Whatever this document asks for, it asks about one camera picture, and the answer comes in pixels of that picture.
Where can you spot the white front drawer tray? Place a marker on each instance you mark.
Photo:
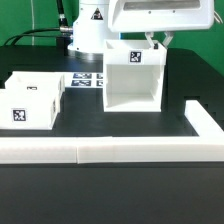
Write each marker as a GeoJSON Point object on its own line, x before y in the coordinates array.
{"type": "Point", "coordinates": [28, 110]}

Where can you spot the white drawer tray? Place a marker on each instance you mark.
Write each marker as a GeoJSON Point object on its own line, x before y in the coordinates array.
{"type": "Point", "coordinates": [28, 110]}
{"type": "Point", "coordinates": [37, 81]}

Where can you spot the white drawer cabinet box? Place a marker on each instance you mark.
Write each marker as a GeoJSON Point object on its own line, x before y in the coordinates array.
{"type": "Point", "coordinates": [133, 74]}

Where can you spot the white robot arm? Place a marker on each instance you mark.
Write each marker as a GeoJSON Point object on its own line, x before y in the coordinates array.
{"type": "Point", "coordinates": [99, 20]}

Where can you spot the white fiducial marker sheet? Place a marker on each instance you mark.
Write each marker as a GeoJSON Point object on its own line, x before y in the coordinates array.
{"type": "Point", "coordinates": [83, 80]}

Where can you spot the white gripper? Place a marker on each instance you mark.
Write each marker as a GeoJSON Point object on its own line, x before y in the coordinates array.
{"type": "Point", "coordinates": [151, 16]}

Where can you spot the white L-shaped boundary rail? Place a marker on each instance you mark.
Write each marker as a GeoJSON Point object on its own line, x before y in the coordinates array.
{"type": "Point", "coordinates": [206, 146]}

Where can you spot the white rear drawer tray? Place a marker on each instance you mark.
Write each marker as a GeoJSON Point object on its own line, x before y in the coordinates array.
{"type": "Point", "coordinates": [37, 81]}

